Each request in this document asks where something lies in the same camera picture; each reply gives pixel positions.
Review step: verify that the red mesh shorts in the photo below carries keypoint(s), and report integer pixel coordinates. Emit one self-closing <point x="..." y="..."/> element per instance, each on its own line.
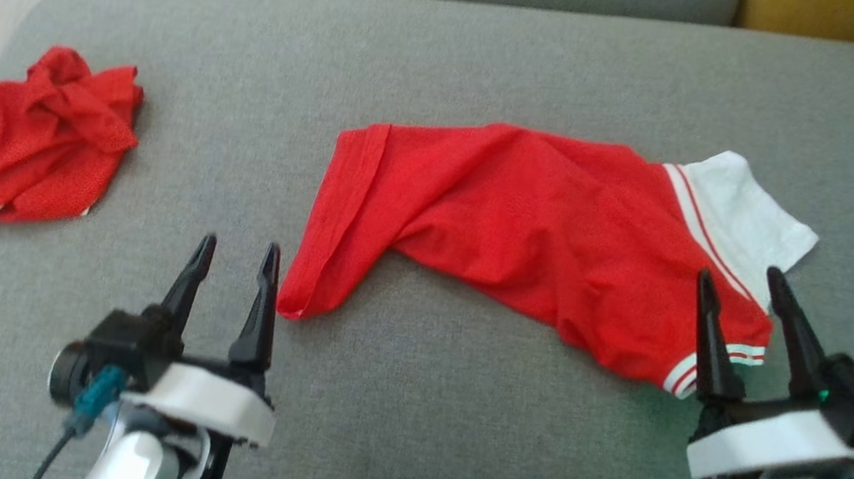
<point x="24" y="142"/>

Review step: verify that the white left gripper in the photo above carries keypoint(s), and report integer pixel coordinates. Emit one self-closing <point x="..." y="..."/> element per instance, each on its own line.
<point x="207" y="403"/>

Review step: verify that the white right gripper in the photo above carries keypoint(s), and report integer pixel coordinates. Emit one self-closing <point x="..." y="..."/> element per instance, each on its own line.
<point x="771" y="442"/>

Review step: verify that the grey sofa seat cushion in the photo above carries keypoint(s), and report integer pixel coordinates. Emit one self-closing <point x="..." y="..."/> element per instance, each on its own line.
<point x="407" y="428"/>

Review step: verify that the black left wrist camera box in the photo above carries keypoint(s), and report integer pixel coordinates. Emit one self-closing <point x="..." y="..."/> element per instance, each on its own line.
<point x="134" y="344"/>

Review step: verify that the red jersey with white sleeves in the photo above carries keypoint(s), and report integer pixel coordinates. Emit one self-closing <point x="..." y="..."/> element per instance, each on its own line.
<point x="524" y="218"/>

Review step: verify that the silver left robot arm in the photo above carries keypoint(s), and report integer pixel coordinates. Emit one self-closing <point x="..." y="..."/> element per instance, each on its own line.
<point x="134" y="455"/>

